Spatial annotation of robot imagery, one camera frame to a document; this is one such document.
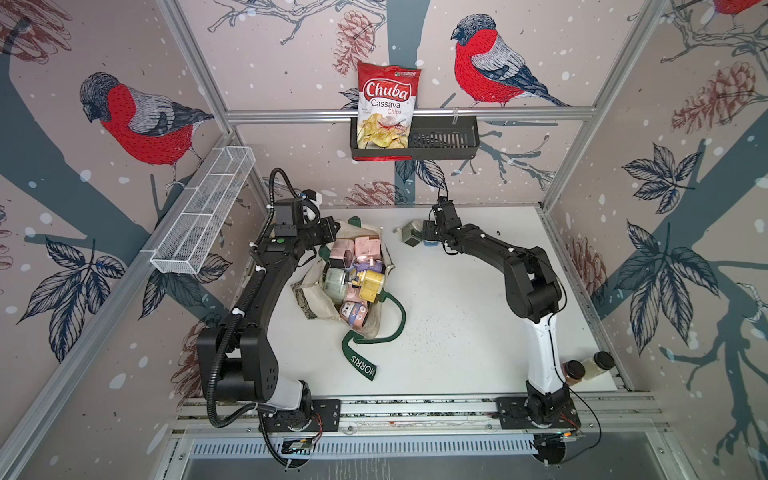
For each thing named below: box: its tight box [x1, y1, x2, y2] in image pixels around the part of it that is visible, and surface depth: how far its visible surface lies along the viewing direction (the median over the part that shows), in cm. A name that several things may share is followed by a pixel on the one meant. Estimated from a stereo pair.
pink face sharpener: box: [339, 301, 369, 329], surface depth 84 cm
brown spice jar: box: [562, 360, 585, 386], surface depth 74 cm
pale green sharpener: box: [325, 267, 347, 304], surface depth 85 cm
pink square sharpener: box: [355, 236, 381, 257], surface depth 90 cm
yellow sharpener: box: [351, 270, 385, 303], surface depth 85 cm
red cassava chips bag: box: [353, 61, 421, 161], surface depth 86 cm
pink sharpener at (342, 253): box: [329, 239, 355, 268], surface depth 87 cm
